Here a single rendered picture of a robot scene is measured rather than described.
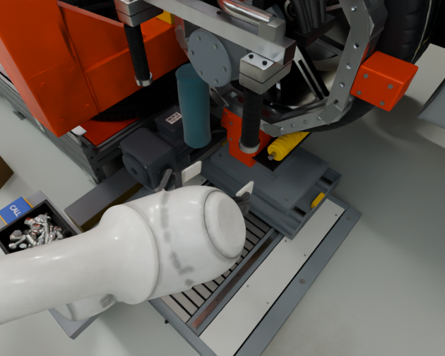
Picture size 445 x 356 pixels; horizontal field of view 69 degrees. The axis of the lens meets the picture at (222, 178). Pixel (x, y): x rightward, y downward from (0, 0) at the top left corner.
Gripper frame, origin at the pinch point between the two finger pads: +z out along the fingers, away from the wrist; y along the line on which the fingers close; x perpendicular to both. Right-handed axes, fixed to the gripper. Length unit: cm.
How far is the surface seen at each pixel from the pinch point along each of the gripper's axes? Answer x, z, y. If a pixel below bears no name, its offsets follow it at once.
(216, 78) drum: 19.4, 6.8, -8.3
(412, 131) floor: -17, 144, 39
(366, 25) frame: 34.0, 11.1, 18.5
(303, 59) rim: 23.6, 30.2, 3.2
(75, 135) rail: -17, 15, -71
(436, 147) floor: -20, 139, 52
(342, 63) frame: 26.4, 15.0, 15.8
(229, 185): -33, 48, -20
